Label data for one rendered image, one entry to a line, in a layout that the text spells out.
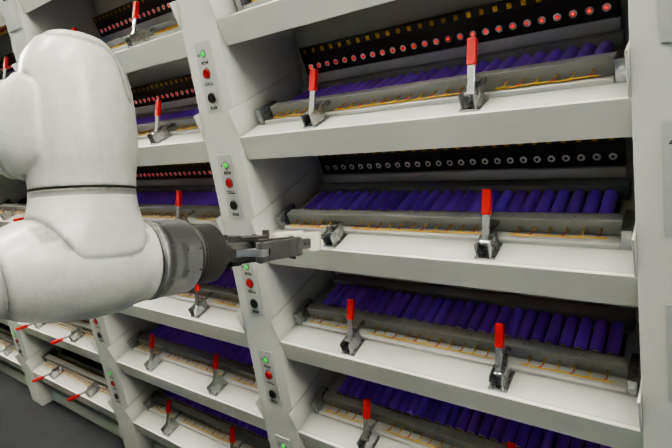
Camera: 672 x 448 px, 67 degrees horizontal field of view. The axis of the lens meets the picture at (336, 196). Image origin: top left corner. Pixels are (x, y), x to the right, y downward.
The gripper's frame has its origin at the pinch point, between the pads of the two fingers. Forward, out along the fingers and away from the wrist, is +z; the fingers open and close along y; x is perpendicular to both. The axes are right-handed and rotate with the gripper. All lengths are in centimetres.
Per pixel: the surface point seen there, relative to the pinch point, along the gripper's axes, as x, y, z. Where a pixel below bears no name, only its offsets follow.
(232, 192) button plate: 7.6, -20.6, 5.0
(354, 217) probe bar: 3.2, 1.7, 13.0
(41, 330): -41, -136, 18
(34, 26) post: 50, -86, -3
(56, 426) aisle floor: -76, -136, 23
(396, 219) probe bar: 3.2, 9.9, 13.2
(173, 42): 35.6, -29.2, -1.6
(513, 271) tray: -2.7, 30.5, 8.1
